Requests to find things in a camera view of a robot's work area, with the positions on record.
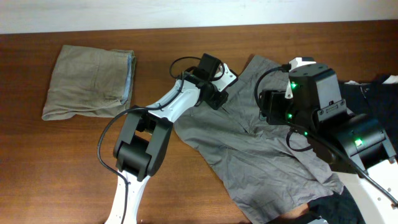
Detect grey shorts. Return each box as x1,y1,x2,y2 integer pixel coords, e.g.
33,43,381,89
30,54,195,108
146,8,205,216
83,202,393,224
174,55,344,223

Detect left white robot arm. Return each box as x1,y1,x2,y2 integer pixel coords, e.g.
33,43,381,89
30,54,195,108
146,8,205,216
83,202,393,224
106,71,238,223

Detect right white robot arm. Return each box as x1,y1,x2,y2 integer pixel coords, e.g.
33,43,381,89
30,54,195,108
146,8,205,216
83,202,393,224
254,62,397,223

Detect dark navy garment pile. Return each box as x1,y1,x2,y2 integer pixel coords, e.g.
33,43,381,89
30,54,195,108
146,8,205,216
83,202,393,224
308,75,397,223

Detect folded khaki shorts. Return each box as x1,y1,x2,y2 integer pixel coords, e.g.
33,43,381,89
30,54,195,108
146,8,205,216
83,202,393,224
42,45,136,121

